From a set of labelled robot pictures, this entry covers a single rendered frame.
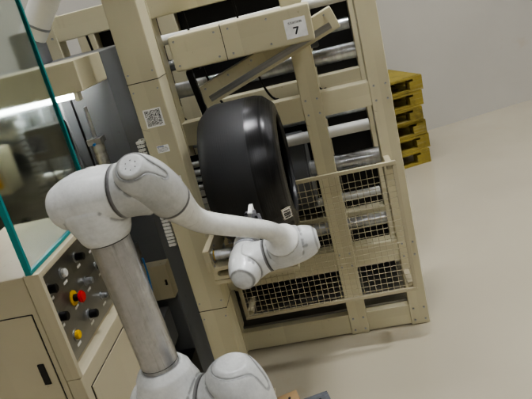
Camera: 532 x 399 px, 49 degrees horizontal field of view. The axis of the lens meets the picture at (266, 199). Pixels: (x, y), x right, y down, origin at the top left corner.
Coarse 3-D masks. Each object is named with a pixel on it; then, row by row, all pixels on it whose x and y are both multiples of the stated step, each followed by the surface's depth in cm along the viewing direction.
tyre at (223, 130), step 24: (216, 120) 227; (240, 120) 224; (264, 120) 224; (216, 144) 221; (240, 144) 219; (264, 144) 219; (216, 168) 220; (240, 168) 218; (264, 168) 218; (288, 168) 267; (216, 192) 221; (240, 192) 220; (264, 192) 219; (288, 192) 228; (264, 216) 225
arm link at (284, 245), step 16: (192, 208) 144; (192, 224) 148; (208, 224) 152; (224, 224) 155; (240, 224) 158; (256, 224) 161; (272, 224) 165; (288, 224) 174; (272, 240) 166; (288, 240) 170; (304, 240) 172; (272, 256) 174; (288, 256) 172; (304, 256) 174
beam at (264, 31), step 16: (256, 16) 244; (272, 16) 243; (288, 16) 243; (192, 32) 247; (208, 32) 247; (224, 32) 247; (240, 32) 246; (256, 32) 246; (272, 32) 245; (176, 48) 250; (192, 48) 250; (208, 48) 249; (224, 48) 249; (240, 48) 248; (256, 48) 248; (272, 48) 248; (176, 64) 252; (192, 64) 252; (208, 64) 252
